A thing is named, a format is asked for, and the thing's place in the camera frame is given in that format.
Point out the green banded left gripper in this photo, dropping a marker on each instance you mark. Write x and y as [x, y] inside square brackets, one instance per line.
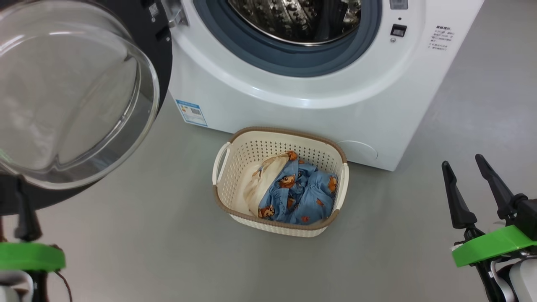
[29, 256]

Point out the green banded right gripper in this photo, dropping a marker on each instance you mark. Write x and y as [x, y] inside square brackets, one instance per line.
[491, 247]

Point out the dark round glass washer door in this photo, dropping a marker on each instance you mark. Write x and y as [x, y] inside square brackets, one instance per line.
[75, 92]

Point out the blue bear print garment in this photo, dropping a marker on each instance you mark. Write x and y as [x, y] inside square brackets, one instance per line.
[310, 197]

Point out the cream and blue bear garment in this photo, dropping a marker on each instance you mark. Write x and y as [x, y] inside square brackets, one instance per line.
[262, 180]

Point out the black door lock socket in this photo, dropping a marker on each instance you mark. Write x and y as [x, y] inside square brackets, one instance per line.
[398, 30]

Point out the white front-load washing machine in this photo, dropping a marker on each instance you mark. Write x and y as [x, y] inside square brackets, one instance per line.
[260, 105]

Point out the perforated steel washer drum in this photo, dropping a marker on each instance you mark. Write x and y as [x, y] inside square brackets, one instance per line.
[293, 21]

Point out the metal door hinge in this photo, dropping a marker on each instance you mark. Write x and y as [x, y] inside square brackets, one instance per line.
[176, 12]

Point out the grey rubber door gasket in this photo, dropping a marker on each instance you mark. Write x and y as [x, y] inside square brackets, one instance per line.
[260, 54]

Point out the round white filter cover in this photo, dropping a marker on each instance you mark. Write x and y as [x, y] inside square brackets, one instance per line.
[358, 150]

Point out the small printed text label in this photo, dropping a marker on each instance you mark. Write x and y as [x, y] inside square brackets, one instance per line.
[441, 38]

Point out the blue energy label sticker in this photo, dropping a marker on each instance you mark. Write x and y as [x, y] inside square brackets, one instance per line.
[192, 112]

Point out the grey warning sticker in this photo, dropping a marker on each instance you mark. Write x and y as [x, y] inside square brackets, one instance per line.
[398, 3]

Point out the cream perforated laundry basket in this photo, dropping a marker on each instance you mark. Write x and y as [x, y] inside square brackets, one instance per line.
[251, 147]

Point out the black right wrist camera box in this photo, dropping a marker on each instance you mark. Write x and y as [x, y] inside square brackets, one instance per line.
[527, 214]

